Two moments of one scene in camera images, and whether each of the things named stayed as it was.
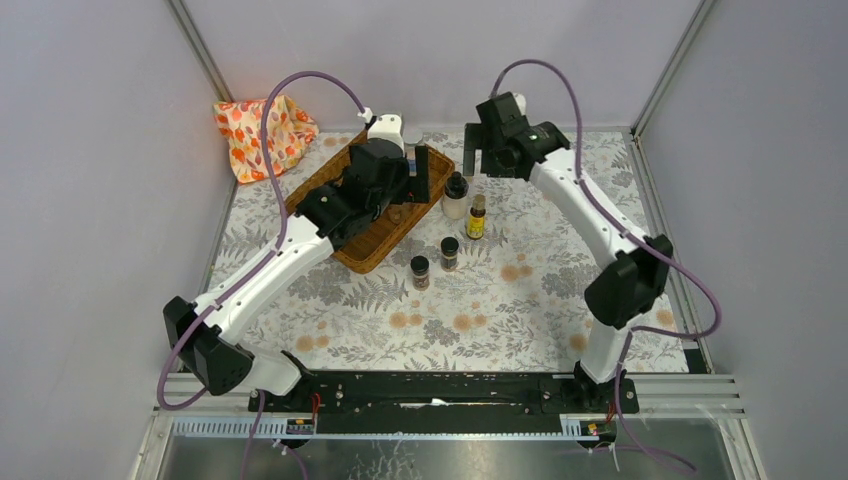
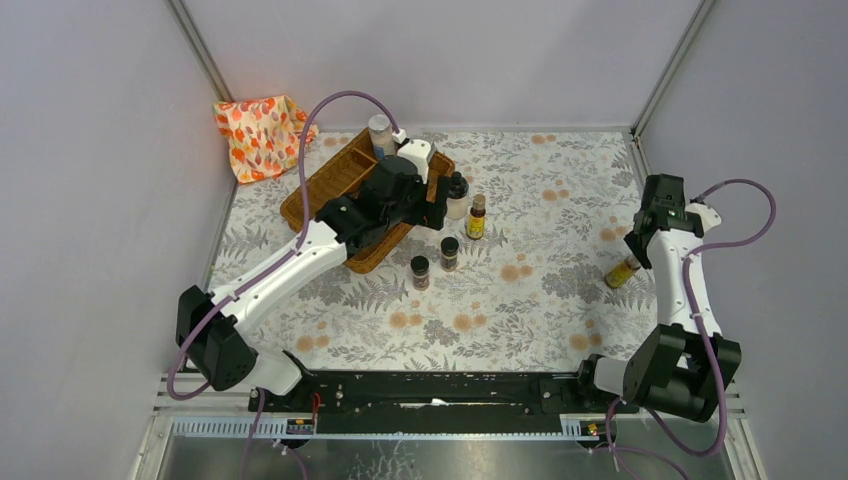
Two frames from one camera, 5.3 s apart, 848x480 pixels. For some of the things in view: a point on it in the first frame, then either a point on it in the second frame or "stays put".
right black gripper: x=475 y=139 to x=637 y=248
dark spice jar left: x=420 y=269 stays put
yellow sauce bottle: x=476 y=222 stays put
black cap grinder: x=456 y=199 stays put
